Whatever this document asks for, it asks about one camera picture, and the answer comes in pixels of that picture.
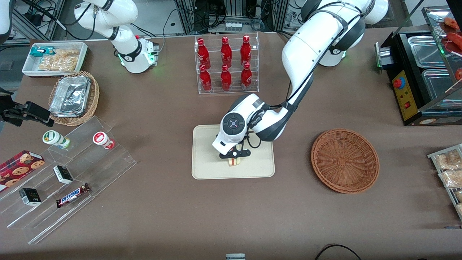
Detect aluminium frame rack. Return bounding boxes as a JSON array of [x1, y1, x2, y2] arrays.
[[173, 0, 290, 34]]

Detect beige plastic tray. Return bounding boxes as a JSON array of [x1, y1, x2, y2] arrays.
[[191, 123, 275, 180]]

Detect black food warmer machine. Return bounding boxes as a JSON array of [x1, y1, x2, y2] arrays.
[[375, 0, 462, 127]]

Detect snickers chocolate bar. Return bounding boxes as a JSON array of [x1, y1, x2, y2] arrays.
[[56, 183, 91, 209]]

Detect white rectangular plastic bin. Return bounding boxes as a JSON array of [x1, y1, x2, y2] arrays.
[[22, 42, 88, 78]]

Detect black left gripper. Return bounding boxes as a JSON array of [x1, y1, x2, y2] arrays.
[[226, 139, 251, 168]]

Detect stacked aluminium foil containers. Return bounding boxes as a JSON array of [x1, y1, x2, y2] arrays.
[[49, 75, 92, 118]]

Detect round brown wicker basket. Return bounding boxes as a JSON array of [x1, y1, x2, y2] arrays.
[[311, 129, 380, 194]]

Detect teal snack packet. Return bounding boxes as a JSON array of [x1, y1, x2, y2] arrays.
[[30, 46, 57, 58]]

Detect clear acrylic bottle rack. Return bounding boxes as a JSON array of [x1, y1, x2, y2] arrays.
[[195, 32, 260, 95]]

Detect red cookie box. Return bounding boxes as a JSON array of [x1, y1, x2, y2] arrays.
[[0, 150, 46, 194]]

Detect small black white box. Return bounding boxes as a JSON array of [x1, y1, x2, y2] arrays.
[[53, 165, 74, 185], [19, 187, 42, 207]]

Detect red drink bottle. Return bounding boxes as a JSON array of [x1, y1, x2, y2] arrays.
[[197, 38, 211, 68], [220, 65, 232, 91], [199, 65, 213, 92], [240, 35, 252, 66], [240, 62, 253, 91], [220, 36, 233, 68]]

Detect grey wire rack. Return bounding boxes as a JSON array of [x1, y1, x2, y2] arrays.
[[427, 143, 462, 221]]

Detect black cable loop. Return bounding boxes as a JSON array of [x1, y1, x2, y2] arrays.
[[314, 244, 362, 260]]

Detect red lid drink cup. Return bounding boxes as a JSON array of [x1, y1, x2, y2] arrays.
[[92, 131, 116, 150]]

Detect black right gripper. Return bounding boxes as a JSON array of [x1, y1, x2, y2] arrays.
[[0, 102, 25, 127]]

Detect steel warmer pan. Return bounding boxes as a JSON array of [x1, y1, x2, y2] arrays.
[[407, 35, 448, 69], [421, 68, 462, 100]]

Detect clear acrylic stepped stand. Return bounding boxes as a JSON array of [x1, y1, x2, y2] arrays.
[[0, 116, 138, 245]]

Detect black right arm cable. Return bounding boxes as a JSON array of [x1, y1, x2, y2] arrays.
[[63, 4, 99, 41]]

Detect oval light wicker basket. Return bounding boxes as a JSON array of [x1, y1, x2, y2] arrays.
[[48, 70, 100, 126]]

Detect green lid drink cup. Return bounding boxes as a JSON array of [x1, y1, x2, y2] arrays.
[[42, 130, 71, 150]]

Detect clear bag of crackers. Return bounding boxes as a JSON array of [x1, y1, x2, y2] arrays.
[[38, 48, 81, 72]]

